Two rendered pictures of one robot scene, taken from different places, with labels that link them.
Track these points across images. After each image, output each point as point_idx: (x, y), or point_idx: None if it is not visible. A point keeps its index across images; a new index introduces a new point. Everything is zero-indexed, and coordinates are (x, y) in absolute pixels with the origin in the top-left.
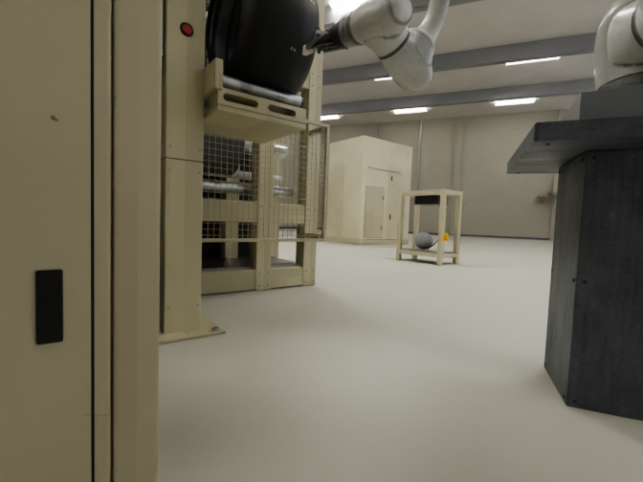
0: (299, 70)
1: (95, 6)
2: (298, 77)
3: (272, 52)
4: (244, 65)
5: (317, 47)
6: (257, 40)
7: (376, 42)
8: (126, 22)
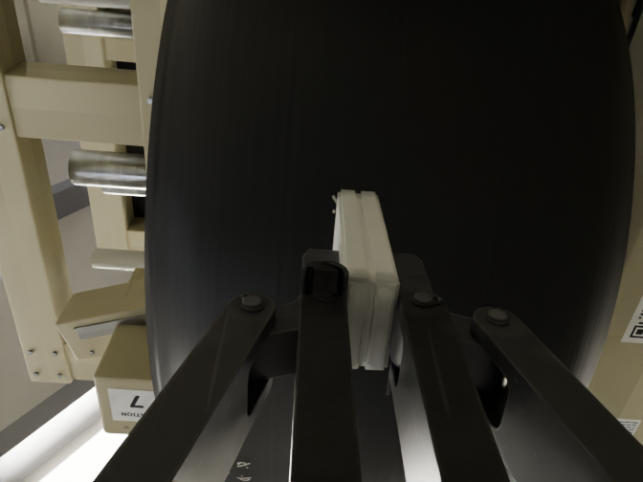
0: (266, 80)
1: None
2: (253, 30)
3: (504, 153)
4: (615, 42)
5: (417, 344)
6: (602, 197)
7: None
8: None
